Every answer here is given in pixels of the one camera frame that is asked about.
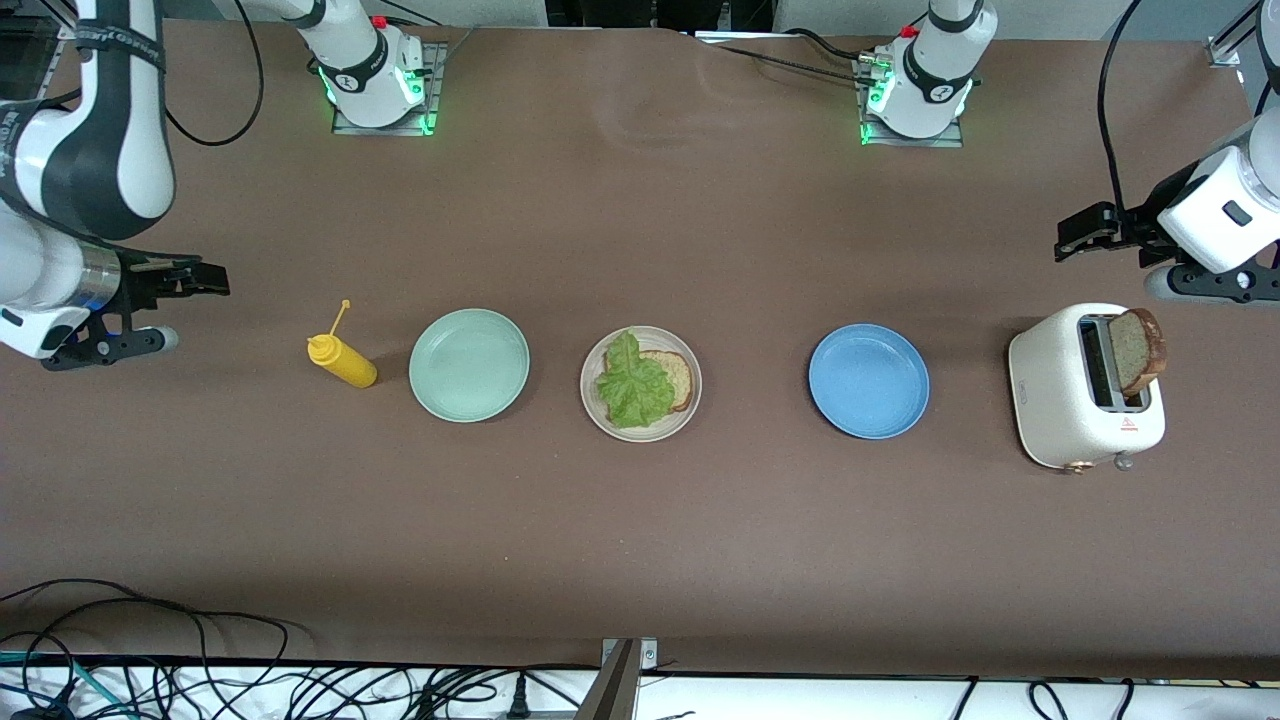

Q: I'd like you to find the brown bread slice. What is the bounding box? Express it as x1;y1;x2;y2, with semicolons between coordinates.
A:
640;350;696;413
1108;308;1168;398

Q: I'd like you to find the yellow mustard squeeze bottle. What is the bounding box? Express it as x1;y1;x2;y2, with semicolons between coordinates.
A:
307;299;379;389

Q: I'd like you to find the green lettuce leaf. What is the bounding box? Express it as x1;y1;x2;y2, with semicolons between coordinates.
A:
596;329;677;430

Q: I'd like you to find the blue plate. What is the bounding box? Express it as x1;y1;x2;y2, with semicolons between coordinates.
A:
808;323;931;440

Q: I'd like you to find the mint green plate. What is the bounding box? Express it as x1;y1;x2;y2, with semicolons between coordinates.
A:
408;308;531;424

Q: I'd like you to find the beige plate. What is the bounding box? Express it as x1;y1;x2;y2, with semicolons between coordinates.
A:
580;326;703;443

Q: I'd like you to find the white two-slot toaster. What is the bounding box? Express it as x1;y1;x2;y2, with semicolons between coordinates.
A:
1008;303;1167;473

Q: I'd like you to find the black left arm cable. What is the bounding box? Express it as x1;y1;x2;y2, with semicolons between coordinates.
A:
1097;0;1146;216

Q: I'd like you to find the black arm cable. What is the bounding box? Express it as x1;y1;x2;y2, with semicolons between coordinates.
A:
1097;0;1146;216
163;0;266;147

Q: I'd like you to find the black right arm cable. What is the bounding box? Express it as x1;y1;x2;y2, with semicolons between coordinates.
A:
163;0;266;147

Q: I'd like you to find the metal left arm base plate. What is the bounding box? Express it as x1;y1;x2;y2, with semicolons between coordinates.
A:
855;50;966;149

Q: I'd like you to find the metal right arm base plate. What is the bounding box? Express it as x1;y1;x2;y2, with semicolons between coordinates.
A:
330;40;448;137

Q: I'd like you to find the long black floor cable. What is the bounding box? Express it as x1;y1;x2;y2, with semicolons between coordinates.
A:
0;578;301;720

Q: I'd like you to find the black cable on table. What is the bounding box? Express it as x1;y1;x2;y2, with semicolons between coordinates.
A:
700;28;881;83

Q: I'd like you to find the teal cable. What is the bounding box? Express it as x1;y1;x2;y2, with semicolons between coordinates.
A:
0;650;136;720

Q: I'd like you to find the tangled black cable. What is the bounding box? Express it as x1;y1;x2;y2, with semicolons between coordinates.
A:
300;665;601;720

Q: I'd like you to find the metal table edge bracket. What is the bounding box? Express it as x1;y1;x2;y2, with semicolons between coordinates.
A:
575;637;659;720

